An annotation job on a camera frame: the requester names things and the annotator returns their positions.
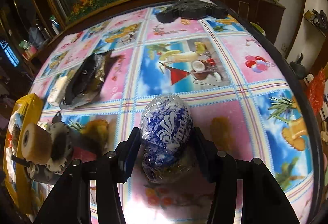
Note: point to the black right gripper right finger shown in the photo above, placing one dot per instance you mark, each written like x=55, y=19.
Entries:
x=263, y=200

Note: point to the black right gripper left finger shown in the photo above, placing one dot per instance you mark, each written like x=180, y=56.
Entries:
x=69, y=199

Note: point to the blue white Vinda tissue pack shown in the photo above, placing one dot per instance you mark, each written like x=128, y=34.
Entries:
x=165, y=127

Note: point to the black electric motor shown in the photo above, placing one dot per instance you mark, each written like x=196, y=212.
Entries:
x=61, y=153

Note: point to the yellow cardboard box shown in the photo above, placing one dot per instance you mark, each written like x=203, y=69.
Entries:
x=26, y=110

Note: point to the colourful printed tablecloth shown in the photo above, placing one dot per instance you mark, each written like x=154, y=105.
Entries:
x=242, y=94

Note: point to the white plastic bag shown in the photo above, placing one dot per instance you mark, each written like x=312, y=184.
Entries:
x=59, y=87

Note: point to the black foil snack bag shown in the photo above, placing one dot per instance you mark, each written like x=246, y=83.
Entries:
x=88, y=80

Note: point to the blue kettle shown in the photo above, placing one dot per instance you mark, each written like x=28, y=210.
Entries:
x=35, y=37

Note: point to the black device on table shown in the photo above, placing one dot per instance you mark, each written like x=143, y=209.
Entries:
x=191, y=10

